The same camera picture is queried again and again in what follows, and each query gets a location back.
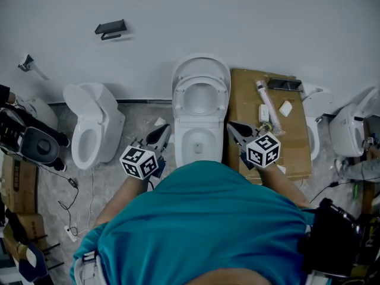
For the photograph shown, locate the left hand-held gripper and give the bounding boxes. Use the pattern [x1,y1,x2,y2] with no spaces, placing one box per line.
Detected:
[119,123,173,180]

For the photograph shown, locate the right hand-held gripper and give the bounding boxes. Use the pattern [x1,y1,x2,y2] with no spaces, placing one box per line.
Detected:
[226,121,281,171]

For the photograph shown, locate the person's right forearm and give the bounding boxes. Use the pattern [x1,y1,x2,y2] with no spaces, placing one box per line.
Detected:
[256,163,312,209]

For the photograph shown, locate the person's left forearm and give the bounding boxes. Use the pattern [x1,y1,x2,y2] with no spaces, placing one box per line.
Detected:
[93,175,149,228]

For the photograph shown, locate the white toilet with tank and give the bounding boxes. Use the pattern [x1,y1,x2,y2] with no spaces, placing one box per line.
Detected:
[62,82,126,171]

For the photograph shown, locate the white toilet lid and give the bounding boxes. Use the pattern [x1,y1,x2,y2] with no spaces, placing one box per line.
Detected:
[171,53,232,121]

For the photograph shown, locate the small white rectangular box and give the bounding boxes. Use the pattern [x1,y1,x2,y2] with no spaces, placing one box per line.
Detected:
[258,104,270,124]

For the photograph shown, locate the large cardboard box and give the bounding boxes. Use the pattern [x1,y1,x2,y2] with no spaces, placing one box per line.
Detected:
[227,68,313,185]

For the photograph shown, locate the white tube in plastic wrap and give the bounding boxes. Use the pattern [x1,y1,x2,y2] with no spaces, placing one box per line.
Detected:
[255,80,286,136]

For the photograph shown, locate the small white square box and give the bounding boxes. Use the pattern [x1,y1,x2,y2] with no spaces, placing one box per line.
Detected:
[278,100,293,118]

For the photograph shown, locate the black phone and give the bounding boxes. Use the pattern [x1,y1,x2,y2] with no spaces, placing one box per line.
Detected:
[267,77,303,93]

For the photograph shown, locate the person's teal shirt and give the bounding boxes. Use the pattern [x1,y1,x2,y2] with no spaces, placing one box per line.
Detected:
[69,160,315,285]

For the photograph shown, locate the dark grey oval device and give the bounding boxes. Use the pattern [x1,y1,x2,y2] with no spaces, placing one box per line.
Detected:
[22,126,61,165]

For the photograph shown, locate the white power strip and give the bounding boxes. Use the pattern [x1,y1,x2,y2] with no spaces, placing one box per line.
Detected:
[64,224,78,243]

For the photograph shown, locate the black waist pack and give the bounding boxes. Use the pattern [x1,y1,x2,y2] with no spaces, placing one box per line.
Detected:
[298,197,365,278]

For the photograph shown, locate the small printed cardboard box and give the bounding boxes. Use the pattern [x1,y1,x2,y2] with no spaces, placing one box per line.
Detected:
[16,213,48,251]

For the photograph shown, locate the black metal rods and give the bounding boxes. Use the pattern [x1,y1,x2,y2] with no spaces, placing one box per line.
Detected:
[38,233,65,271]

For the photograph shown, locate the black rack with devices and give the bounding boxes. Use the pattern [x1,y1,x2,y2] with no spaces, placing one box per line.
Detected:
[356,194,380,276]

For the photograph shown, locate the black bag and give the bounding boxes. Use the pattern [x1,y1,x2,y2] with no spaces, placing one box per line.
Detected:
[4,208,29,246]

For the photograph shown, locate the white cables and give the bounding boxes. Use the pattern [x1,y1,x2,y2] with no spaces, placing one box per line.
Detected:
[75,167,96,240]

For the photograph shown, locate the black cable with adapter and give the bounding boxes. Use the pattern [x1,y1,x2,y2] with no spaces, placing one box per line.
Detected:
[38,161,80,234]
[308,180,380,204]

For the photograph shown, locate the black wall paper holder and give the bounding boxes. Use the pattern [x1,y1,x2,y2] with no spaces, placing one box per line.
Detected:
[94,18,128,41]

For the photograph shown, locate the white harness strap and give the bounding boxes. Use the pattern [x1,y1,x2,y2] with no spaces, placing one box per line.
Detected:
[72,249,107,285]

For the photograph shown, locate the black and white wall sprayer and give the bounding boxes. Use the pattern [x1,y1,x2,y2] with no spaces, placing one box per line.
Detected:
[17,54,50,81]

